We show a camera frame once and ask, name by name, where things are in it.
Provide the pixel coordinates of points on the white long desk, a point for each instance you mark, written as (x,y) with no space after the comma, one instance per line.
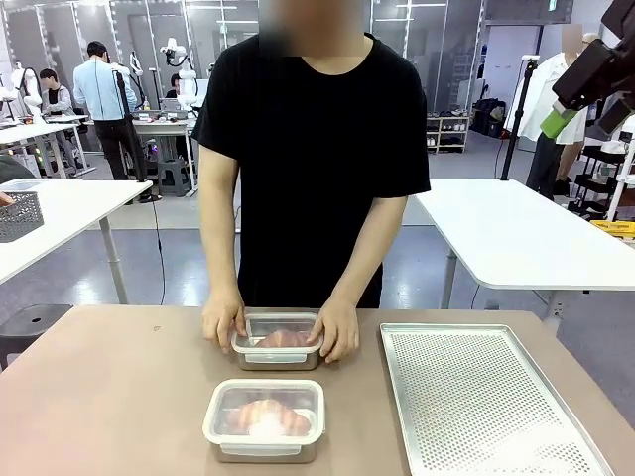
(35,134)

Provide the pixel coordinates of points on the black tripod with white top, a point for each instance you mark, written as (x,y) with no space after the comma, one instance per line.
(518,119)

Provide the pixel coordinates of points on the mannequin in white shirt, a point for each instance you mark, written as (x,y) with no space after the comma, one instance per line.
(546,99)

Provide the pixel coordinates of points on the black round stool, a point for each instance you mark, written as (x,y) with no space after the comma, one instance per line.
(30,322)

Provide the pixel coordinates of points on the bystander in dark top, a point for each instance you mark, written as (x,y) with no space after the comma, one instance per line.
(12,169)

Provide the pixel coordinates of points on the yellow flat crate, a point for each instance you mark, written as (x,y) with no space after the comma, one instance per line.
(615,229)

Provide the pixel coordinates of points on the seated person in grey jacket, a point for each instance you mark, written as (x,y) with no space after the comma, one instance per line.
(55,96)

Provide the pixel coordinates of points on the person in black t-shirt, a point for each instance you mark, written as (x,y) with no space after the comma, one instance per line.
(312,149)

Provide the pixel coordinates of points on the seated person with black hair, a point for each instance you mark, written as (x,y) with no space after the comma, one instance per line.
(173,85)

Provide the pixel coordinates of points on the man in light blue shirt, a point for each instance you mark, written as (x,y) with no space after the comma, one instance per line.
(101,94)

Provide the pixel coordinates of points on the white robot behind workbench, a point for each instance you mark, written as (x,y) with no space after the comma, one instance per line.
(181,74)

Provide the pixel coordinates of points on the mannequin head with cap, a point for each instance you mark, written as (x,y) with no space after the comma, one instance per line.
(590,37)

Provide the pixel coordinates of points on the person's right forearm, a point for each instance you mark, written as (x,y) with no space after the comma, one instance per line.
(220,258)

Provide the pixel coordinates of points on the grey plastic mesh basket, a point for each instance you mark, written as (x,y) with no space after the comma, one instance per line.
(17,215)

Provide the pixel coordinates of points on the black utility cart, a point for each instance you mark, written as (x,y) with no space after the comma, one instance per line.
(595,178)

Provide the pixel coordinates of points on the grey step stool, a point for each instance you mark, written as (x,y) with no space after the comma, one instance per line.
(173,176)

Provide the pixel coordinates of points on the large steel container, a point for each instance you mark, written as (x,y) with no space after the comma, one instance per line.
(263,453)

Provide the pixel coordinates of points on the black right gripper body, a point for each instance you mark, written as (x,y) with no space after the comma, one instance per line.
(624,22)

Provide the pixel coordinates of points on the white table with grey basket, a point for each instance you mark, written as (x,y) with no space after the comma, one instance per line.
(74,213)

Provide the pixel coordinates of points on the black bag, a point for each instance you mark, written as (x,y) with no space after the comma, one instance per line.
(490,116)

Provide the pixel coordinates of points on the small steel container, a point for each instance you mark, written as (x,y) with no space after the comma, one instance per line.
(278,362)

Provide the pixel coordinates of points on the right gripper black green-tipped finger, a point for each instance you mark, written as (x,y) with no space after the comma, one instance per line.
(585,74)
(619,113)

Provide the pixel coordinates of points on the person's right hand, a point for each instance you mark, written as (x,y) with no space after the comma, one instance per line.
(220,320)

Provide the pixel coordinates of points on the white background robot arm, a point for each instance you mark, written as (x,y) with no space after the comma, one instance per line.
(27,89)

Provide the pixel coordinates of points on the small clear plastic lid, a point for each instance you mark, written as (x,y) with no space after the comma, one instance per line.
(278,324)

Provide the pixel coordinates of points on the person's left hand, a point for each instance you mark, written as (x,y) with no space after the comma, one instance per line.
(340,332)

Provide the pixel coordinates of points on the white shoe rack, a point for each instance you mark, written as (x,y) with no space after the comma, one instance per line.
(446,134)

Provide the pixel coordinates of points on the perforated metal baking tray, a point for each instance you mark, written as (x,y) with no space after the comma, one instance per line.
(471,396)

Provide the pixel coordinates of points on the person's left forearm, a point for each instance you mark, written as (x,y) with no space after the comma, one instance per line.
(362,268)

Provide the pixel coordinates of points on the large clear plastic lid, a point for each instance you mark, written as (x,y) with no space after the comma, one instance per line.
(263,392)

